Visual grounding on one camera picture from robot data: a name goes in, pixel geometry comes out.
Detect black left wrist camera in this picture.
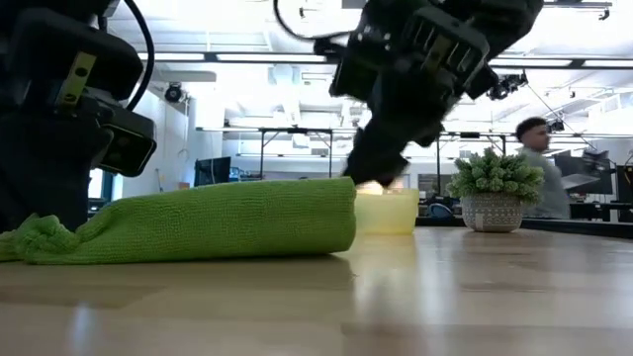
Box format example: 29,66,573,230
93,106,158,178

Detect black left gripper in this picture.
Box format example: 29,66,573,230
0,0,143,233

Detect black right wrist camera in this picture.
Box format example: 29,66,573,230
314,29,382,103

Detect black ceiling fixture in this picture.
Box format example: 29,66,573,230
487,71,529,102

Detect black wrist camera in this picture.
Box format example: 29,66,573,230
314,29,382,103
93,106,158,178

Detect yellow plastic basket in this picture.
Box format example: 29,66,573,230
354,187,420,236

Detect black metal rack frame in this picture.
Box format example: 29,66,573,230
436,131,509,197
258,127,335,180

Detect person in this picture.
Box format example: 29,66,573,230
513,117,573,221

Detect green microfiber towel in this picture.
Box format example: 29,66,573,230
0,176,358,266

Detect black aluminium table frame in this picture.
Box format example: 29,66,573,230
417,216,633,239

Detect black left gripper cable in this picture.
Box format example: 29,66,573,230
123,0,155,113

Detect artificial plant in white pot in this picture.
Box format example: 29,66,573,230
445,146,546,233

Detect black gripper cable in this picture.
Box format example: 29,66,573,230
273,0,347,44
123,0,155,113

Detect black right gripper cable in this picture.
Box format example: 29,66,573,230
273,0,347,44

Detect long ceiling light strip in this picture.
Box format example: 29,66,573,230
487,57,633,69
136,51,328,64

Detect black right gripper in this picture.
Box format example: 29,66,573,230
343,0,545,189

